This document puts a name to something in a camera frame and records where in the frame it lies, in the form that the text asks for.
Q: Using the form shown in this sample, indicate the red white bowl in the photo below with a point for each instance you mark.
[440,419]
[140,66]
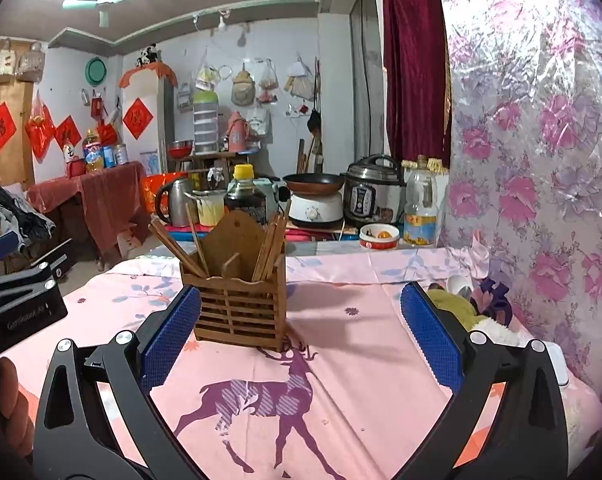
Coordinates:
[379,236]

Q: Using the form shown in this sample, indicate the cooking oil bottle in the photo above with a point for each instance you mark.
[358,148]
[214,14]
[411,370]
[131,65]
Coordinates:
[421,208]

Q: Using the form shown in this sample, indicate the silver pressure cooker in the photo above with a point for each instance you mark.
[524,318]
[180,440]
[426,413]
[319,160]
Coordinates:
[374,191]

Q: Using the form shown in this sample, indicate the red covered side table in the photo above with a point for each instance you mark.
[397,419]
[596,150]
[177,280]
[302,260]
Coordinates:
[112,200]

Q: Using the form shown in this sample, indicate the steel kettle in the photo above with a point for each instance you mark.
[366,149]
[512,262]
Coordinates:
[179,195]

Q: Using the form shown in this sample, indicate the person's left hand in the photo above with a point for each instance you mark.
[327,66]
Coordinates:
[18,432]

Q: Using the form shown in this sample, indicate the wooden chopstick holder box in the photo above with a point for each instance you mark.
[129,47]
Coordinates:
[235,309]

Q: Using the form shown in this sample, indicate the green white plush cloth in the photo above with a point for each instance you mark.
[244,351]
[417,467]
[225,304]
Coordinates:
[465,314]

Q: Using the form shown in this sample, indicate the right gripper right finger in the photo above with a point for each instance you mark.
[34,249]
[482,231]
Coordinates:
[528,437]

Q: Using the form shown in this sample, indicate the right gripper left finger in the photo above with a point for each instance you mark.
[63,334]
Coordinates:
[73,436]

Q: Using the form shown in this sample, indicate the white electric cooker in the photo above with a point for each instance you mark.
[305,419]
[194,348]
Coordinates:
[316,211]

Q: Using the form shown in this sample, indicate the brown frying pan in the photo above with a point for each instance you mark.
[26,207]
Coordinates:
[314,184]

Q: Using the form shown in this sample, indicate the wooden chopstick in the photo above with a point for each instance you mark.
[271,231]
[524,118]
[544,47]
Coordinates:
[200,252]
[264,250]
[157,228]
[275,249]

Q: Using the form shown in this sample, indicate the pile of grey clothes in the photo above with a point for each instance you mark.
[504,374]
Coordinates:
[18,216]

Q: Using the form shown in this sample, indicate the dark red curtain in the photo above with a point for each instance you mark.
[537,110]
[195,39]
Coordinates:
[418,101]

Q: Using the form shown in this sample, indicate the dark soy sauce bottle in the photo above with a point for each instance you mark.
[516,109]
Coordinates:
[242,194]

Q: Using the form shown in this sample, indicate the green ceiling fan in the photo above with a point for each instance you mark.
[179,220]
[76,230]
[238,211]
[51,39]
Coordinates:
[102,7]

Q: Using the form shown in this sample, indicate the cream pot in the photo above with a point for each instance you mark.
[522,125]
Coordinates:
[210,206]

